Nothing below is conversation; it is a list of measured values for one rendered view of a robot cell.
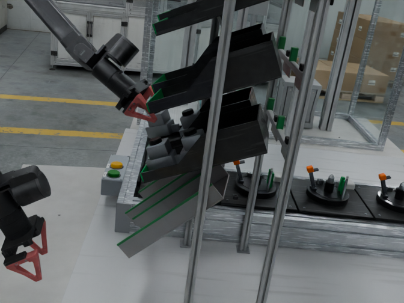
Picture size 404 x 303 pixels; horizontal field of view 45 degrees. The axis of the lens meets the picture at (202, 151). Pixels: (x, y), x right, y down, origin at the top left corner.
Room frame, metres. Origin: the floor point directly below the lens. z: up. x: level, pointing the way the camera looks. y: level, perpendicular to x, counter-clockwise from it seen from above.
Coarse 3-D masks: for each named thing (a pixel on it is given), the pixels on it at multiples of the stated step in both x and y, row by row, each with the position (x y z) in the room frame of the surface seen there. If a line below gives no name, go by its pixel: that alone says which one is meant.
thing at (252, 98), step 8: (248, 88) 1.21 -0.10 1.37; (224, 96) 1.21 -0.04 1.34; (232, 96) 1.21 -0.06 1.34; (240, 96) 1.21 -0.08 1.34; (248, 96) 1.21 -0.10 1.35; (208, 104) 1.22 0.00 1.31; (224, 104) 1.21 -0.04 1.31; (232, 104) 1.09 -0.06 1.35; (240, 104) 1.08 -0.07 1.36; (248, 104) 1.08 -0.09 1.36; (256, 104) 1.18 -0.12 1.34; (200, 112) 1.09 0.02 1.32; (208, 112) 1.09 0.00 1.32; (224, 112) 1.09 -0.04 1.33; (200, 120) 1.09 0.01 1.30; (200, 128) 1.09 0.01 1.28; (160, 136) 1.23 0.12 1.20; (168, 136) 1.23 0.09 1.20; (176, 136) 1.20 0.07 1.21; (176, 144) 1.10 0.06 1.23
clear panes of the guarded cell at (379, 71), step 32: (160, 0) 2.75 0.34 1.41; (384, 0) 2.76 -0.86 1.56; (288, 32) 2.80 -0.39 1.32; (384, 32) 2.65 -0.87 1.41; (160, 64) 2.75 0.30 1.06; (192, 64) 2.77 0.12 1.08; (320, 64) 2.82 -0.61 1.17; (352, 64) 2.83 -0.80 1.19; (384, 64) 2.54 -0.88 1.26; (256, 96) 2.79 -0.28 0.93; (320, 96) 2.82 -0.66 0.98; (352, 96) 2.84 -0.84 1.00; (384, 96) 2.44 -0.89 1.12
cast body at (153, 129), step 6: (156, 114) 1.15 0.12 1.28; (162, 114) 1.15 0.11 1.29; (168, 114) 1.18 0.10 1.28; (156, 120) 1.15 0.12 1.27; (162, 120) 1.15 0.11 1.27; (168, 120) 1.17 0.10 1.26; (150, 126) 1.16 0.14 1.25; (156, 126) 1.15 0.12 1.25; (162, 126) 1.15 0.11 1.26; (168, 126) 1.15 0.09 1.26; (174, 126) 1.16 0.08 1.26; (150, 132) 1.16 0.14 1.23; (156, 132) 1.15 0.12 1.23; (162, 132) 1.15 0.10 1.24; (168, 132) 1.14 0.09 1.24
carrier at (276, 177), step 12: (228, 180) 1.49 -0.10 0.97; (240, 180) 1.44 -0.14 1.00; (264, 180) 1.49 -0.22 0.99; (276, 180) 1.54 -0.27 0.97; (228, 192) 1.40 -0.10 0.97; (240, 192) 1.41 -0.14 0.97; (264, 192) 1.40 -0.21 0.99; (276, 192) 1.45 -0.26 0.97; (228, 204) 1.33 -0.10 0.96; (240, 204) 1.33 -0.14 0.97; (264, 204) 1.35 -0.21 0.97; (288, 204) 1.37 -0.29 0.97
